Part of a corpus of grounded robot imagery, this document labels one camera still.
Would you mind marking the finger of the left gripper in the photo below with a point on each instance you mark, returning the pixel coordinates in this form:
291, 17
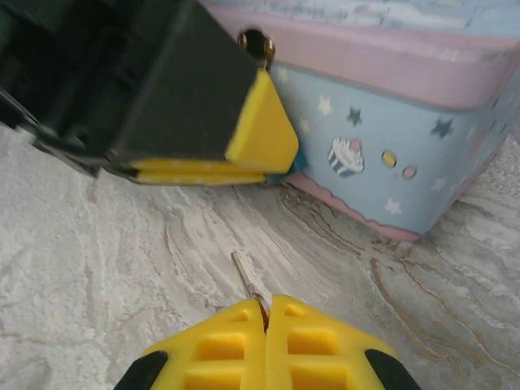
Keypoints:
195, 89
195, 175

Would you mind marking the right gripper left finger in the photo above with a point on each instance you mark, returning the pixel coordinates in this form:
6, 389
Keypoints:
219, 357

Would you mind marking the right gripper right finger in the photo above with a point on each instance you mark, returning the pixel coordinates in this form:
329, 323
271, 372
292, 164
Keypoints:
317, 357

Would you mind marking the pastel cartoon tin box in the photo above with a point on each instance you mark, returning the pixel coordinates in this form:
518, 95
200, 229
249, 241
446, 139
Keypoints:
386, 122

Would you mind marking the small metal key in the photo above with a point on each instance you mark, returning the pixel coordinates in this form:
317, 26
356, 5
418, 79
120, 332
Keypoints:
248, 282

